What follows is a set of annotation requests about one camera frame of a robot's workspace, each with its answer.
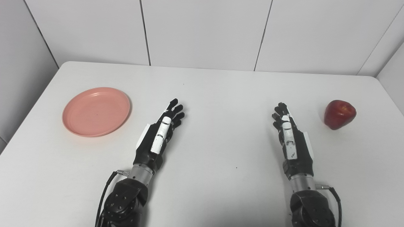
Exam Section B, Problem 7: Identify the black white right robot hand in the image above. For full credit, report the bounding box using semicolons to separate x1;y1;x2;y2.
272;102;315;181

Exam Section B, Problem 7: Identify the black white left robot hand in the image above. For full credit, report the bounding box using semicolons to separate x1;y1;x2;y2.
134;99;186;174

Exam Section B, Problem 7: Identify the red apple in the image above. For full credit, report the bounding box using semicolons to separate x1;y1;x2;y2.
324;100;357;130

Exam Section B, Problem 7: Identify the pink round plate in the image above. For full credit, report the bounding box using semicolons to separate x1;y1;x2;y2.
62;87;131;137

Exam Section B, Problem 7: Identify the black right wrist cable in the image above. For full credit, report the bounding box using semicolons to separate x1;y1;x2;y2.
316;184;343;227

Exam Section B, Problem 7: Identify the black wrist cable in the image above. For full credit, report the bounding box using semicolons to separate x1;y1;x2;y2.
95;170;130;227
316;184;343;227

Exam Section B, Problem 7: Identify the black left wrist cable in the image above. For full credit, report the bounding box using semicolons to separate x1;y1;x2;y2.
95;170;130;227

